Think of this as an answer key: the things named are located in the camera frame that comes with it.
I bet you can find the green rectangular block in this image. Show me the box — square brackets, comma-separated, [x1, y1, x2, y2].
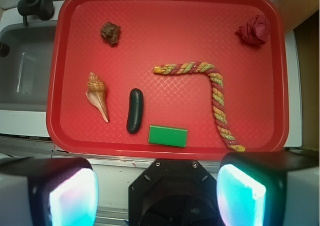
[148, 125, 188, 147]

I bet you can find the dark green pickle toy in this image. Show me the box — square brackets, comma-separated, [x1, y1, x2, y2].
[126, 88, 144, 134]

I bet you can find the brown rock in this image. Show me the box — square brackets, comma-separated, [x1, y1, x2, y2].
[100, 22, 121, 47]

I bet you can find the crumpled red cloth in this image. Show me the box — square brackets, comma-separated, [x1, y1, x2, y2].
[236, 15, 271, 45]

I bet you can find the black faucet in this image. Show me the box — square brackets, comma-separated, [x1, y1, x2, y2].
[17, 0, 55, 27]

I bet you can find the red plastic tray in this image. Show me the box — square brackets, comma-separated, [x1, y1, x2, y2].
[46, 0, 289, 160]

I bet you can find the grey sink basin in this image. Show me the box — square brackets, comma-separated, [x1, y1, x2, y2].
[0, 21, 57, 112]

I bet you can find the multicolored twisted rope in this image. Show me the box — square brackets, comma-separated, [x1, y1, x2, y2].
[152, 61, 246, 152]

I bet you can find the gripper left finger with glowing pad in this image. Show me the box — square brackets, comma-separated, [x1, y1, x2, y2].
[0, 157, 99, 225]

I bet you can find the tan spiral seashell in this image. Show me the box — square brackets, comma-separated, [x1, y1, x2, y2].
[85, 72, 109, 123]

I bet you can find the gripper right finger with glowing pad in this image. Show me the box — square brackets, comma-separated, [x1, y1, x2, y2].
[216, 151, 320, 225]

